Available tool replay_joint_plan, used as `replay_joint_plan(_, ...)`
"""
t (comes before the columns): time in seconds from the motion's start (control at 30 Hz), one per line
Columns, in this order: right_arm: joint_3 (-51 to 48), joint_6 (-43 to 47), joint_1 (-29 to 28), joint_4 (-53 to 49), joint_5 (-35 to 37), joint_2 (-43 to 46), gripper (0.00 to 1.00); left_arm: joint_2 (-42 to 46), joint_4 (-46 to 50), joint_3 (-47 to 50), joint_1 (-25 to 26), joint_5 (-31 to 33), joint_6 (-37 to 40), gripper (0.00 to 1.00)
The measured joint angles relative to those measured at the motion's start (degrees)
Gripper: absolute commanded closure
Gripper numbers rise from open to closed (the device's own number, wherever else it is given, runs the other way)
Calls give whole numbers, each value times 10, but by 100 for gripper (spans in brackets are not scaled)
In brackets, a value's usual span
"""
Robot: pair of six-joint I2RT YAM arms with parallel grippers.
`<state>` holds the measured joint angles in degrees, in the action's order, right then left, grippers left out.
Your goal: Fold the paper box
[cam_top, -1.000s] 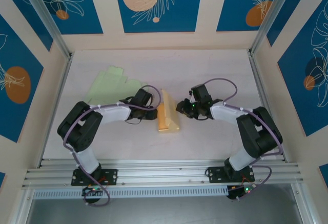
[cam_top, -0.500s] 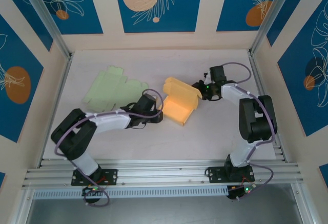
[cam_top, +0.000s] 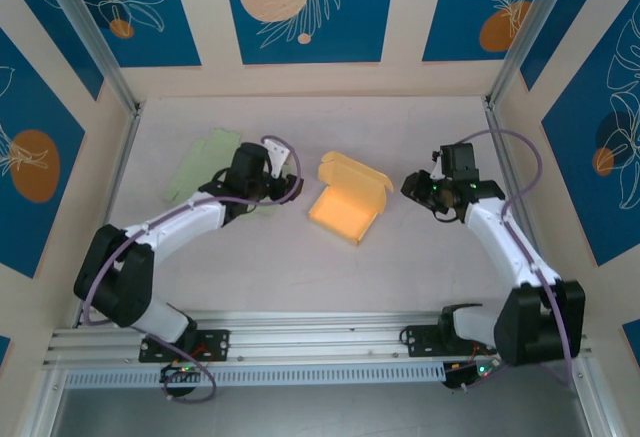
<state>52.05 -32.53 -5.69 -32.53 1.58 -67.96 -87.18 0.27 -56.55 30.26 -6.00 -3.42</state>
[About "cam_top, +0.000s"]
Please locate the orange paper box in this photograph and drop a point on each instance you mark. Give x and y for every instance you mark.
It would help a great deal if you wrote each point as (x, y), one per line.
(340, 207)

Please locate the light green paper box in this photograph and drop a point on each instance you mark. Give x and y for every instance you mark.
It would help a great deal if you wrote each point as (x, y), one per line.
(200, 167)

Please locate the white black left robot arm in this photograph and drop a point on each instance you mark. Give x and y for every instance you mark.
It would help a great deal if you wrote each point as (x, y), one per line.
(120, 287)

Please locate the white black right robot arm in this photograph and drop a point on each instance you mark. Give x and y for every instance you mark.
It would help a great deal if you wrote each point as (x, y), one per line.
(540, 327)

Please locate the blue floral printed mat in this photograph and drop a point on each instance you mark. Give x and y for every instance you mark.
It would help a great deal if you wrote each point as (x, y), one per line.
(350, 32)

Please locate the black controller board green light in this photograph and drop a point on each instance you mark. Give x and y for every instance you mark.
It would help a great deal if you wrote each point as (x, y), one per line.
(175, 372)
(460, 374)

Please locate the grey metal panel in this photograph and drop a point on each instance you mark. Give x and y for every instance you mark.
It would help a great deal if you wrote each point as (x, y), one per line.
(320, 412)

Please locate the aluminium table side rail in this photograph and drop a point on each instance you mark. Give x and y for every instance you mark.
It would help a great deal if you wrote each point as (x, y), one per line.
(121, 167)
(509, 167)

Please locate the blue floral wall poster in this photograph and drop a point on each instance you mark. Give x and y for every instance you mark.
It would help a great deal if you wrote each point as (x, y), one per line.
(30, 237)
(575, 207)
(632, 337)
(450, 17)
(4, 352)
(150, 42)
(50, 32)
(575, 32)

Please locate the aluminium mounting rail beam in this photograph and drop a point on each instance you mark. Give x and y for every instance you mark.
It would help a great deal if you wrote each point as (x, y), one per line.
(320, 337)

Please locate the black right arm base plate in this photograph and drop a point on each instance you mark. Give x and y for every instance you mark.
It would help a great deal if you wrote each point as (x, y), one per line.
(417, 342)

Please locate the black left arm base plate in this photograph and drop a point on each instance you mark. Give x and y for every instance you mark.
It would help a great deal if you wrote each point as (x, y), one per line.
(220, 344)

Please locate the aluminium corner post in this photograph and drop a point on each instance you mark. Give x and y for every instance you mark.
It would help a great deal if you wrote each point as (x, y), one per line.
(540, 17)
(85, 22)

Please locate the aluminium lower frame post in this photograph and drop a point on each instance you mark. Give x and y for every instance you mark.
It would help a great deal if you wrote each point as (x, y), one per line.
(595, 407)
(42, 407)

